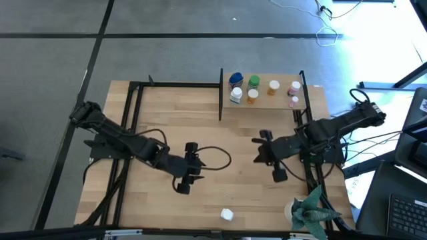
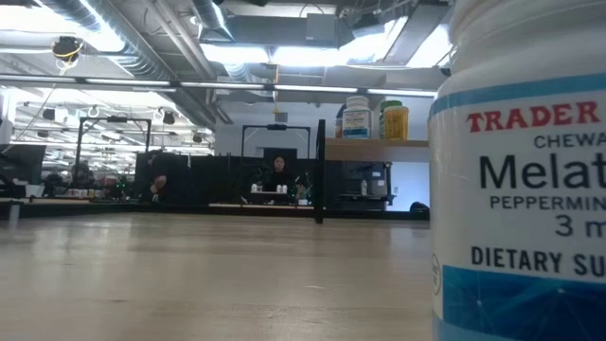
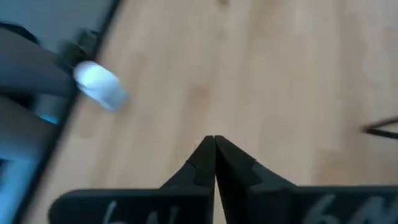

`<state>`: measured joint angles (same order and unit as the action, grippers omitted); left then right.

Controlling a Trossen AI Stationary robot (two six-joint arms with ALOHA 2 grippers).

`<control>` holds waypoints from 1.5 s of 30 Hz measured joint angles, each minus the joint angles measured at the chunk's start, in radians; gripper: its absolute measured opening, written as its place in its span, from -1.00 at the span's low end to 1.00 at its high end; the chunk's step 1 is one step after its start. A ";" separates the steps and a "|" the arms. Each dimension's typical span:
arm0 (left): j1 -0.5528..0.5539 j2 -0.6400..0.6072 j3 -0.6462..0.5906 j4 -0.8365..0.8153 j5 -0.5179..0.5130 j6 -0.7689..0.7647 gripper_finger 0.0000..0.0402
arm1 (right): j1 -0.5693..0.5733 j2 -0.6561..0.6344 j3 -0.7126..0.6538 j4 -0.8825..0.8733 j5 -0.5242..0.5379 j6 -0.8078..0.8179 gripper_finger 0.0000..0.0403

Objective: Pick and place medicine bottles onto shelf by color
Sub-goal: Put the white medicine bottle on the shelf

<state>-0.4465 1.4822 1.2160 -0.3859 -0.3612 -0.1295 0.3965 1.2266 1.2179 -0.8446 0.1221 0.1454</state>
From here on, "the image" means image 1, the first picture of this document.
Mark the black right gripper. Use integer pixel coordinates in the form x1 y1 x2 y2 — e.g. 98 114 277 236
252 129 288 183

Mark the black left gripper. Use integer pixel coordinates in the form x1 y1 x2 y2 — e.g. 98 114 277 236
175 142 207 195

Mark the small orange-capped bottle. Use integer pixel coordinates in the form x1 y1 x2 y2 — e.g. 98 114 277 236
246 89 260 105

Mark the orange pill bottle white cap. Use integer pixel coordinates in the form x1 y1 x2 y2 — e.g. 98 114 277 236
266 79 280 97

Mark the green-capped clear bottle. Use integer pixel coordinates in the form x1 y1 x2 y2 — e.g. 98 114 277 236
246 75 261 93

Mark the pink bottle white cap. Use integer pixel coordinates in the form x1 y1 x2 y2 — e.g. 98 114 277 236
288 81 302 97

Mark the blue-capped Tums bottle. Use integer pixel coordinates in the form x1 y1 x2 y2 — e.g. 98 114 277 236
228 72 244 90

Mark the white plant pot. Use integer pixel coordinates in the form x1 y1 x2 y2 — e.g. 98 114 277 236
284 199 298 223

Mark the green spiky artificial plant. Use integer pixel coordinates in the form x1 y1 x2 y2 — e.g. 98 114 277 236
290 185 342 240

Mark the white paper sheet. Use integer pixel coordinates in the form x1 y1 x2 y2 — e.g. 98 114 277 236
345 169 371 209

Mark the black monitor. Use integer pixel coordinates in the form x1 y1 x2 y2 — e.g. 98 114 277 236
395 87 427 181

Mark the black laptop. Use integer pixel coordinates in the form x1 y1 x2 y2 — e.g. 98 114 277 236
356 159 427 240

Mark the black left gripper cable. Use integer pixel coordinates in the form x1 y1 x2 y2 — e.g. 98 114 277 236
171 145 232 194

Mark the wooden shelf black metal frame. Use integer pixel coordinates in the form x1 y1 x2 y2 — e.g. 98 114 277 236
218 68 308 121

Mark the black metal rig frame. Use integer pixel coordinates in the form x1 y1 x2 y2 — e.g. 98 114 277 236
75 69 354 240

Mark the white floor cable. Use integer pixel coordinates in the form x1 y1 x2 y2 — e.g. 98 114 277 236
268 0 340 47

